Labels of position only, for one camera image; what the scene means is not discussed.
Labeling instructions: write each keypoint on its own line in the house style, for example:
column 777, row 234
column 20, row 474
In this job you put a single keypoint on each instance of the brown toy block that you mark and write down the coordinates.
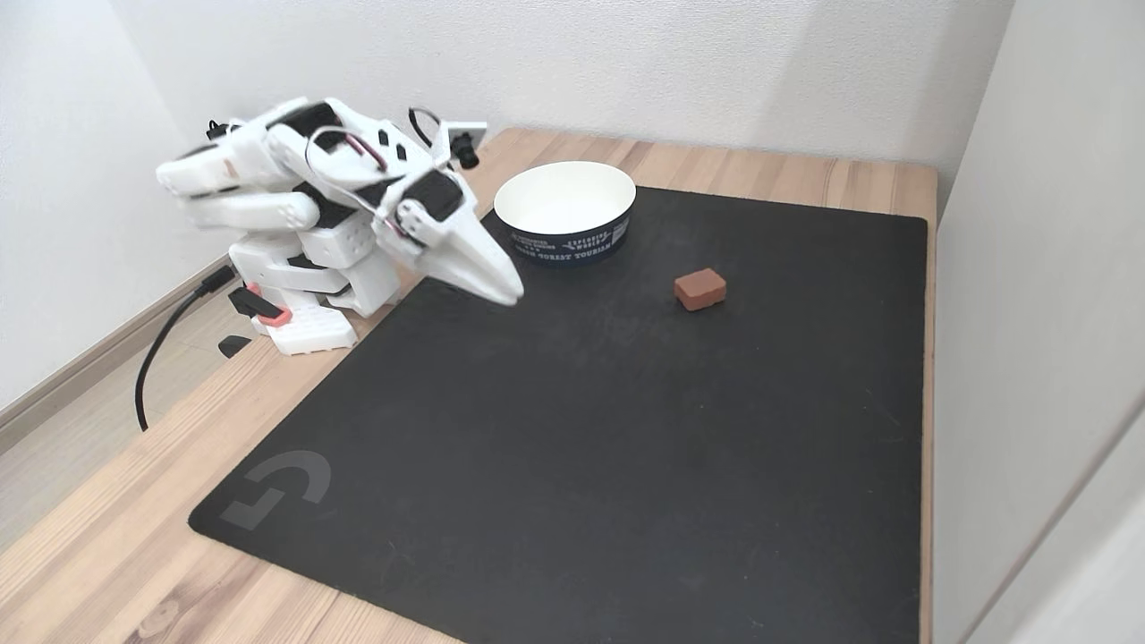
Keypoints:
column 699, row 290

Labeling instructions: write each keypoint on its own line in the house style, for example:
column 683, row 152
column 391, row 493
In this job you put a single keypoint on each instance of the white paper bowl navy band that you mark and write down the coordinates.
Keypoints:
column 564, row 192

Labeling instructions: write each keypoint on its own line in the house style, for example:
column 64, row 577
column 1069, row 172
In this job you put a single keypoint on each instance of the black and orange clamp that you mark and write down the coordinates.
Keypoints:
column 261, row 306

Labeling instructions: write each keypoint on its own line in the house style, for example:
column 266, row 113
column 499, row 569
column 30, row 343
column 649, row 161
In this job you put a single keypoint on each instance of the black desk mat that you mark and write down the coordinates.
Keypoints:
column 581, row 447

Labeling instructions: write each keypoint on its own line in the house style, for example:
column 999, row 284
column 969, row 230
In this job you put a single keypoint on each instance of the black power adapter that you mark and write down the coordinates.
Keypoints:
column 217, row 130

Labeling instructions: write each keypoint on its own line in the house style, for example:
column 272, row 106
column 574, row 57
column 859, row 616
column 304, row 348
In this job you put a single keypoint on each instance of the wooden baseboard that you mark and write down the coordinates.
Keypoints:
column 72, row 376

